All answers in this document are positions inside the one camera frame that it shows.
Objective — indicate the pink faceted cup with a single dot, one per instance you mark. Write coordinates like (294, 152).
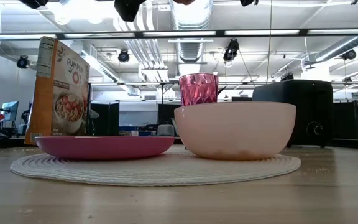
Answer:
(197, 90)

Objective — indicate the pale pink bowl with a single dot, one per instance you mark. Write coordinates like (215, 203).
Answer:
(235, 130)

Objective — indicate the pumpkin cereal box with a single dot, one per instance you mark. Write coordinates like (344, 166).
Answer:
(42, 109)

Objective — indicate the pink plastic plate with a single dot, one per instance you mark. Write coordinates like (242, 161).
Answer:
(104, 147)

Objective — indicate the white round woven placemat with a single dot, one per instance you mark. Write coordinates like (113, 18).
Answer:
(154, 174)

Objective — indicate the black overhead beam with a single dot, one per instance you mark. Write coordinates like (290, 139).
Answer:
(221, 32)

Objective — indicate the black ceiling spotlight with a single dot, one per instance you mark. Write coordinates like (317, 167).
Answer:
(123, 56)
(349, 55)
(23, 62)

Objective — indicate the small black ceiling fixture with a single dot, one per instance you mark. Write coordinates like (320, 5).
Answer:
(287, 76)

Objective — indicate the black partition screen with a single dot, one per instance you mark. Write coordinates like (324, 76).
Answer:
(104, 119)

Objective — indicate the black toaster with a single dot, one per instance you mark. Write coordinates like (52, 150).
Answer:
(309, 105)

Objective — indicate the grey chair back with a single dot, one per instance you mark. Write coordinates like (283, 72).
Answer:
(165, 130)

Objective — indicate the computer monitor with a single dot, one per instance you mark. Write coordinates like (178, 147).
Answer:
(11, 110)

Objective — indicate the black hanging ceiling camera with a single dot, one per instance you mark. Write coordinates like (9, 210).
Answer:
(231, 49)

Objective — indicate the silver ceiling duct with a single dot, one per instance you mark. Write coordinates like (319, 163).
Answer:
(191, 49)

